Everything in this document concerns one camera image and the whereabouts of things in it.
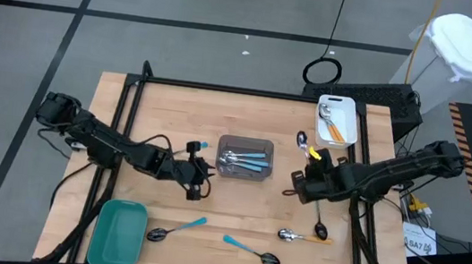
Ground black hanging cable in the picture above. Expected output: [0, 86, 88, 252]
[300, 0, 352, 89]

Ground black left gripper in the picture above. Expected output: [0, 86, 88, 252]
[167, 139, 219, 204]

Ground yellow handled spoon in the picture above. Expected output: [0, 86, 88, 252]
[314, 102, 348, 144]
[316, 108, 351, 145]
[276, 226, 335, 249]

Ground white paper label sheet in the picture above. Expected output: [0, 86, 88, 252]
[397, 221, 446, 264]

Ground yellow power plugs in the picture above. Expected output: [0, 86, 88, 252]
[405, 192, 435, 220]

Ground small yellow gripper tag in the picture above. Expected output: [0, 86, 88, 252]
[306, 145, 324, 162]

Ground white lidded trash can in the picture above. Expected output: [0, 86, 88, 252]
[385, 6, 472, 120]

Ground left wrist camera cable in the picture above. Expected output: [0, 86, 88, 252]
[127, 131, 219, 201]

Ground teal plastic bin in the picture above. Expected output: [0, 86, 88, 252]
[85, 195, 151, 264]

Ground yellow hanging cable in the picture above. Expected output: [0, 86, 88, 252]
[403, 0, 443, 89]

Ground light blue handled spoon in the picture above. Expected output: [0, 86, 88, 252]
[220, 147, 268, 164]
[218, 154, 270, 169]
[294, 129, 313, 158]

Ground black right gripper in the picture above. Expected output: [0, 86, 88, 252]
[288, 146, 355, 209]

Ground black computer tower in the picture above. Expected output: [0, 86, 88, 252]
[297, 71, 428, 145]

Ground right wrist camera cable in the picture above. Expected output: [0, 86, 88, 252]
[280, 186, 300, 199]

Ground grey translucent bin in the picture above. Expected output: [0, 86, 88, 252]
[213, 132, 278, 184]

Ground white plastic bin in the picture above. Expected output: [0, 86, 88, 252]
[311, 92, 364, 152]

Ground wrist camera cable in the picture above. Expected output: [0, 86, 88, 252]
[127, 131, 219, 201]
[280, 186, 300, 199]

